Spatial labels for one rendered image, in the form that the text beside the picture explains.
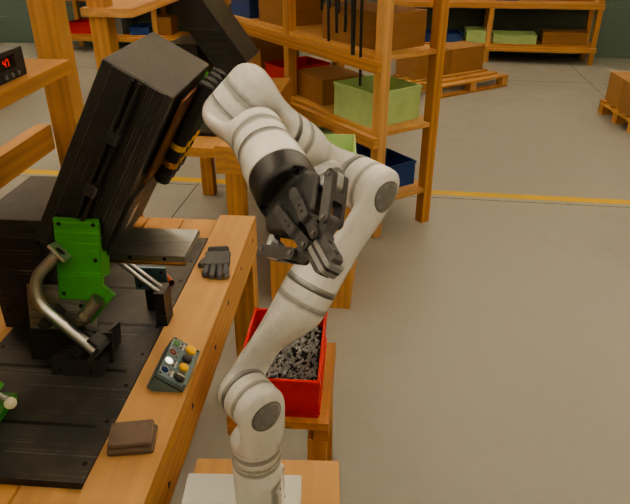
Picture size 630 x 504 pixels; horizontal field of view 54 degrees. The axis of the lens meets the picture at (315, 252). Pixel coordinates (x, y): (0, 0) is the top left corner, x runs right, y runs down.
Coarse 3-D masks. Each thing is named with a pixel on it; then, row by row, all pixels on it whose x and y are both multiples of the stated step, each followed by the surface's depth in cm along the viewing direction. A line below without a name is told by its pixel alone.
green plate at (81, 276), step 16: (64, 224) 152; (80, 224) 152; (96, 224) 151; (64, 240) 153; (80, 240) 153; (96, 240) 152; (80, 256) 154; (96, 256) 153; (64, 272) 155; (80, 272) 154; (96, 272) 154; (64, 288) 156; (80, 288) 155; (96, 288) 155
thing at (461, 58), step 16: (448, 48) 776; (464, 48) 780; (480, 48) 793; (400, 64) 773; (416, 64) 749; (448, 64) 776; (464, 64) 791; (480, 64) 805; (416, 80) 754; (448, 80) 755; (464, 80) 754; (480, 80) 759; (496, 80) 787; (448, 96) 741
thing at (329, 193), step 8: (328, 168) 63; (328, 176) 63; (336, 176) 63; (344, 176) 64; (328, 184) 62; (336, 184) 62; (344, 184) 63; (328, 192) 62; (336, 192) 62; (344, 192) 63; (328, 200) 62; (336, 200) 62; (344, 200) 63; (320, 208) 62; (328, 208) 61; (336, 208) 63; (344, 208) 63; (320, 216) 61; (328, 216) 61; (336, 216) 63; (344, 216) 63
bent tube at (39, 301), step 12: (60, 252) 153; (48, 264) 151; (36, 276) 152; (36, 288) 153; (36, 300) 153; (48, 312) 154; (60, 324) 154; (72, 324) 156; (72, 336) 155; (84, 336) 156; (84, 348) 155
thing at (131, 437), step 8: (112, 424) 138; (120, 424) 138; (128, 424) 138; (136, 424) 138; (144, 424) 138; (152, 424) 138; (112, 432) 136; (120, 432) 136; (128, 432) 136; (136, 432) 136; (144, 432) 136; (152, 432) 136; (112, 440) 134; (120, 440) 134; (128, 440) 134; (136, 440) 134; (144, 440) 134; (152, 440) 136; (112, 448) 133; (120, 448) 134; (128, 448) 134; (136, 448) 134; (144, 448) 134; (152, 448) 134
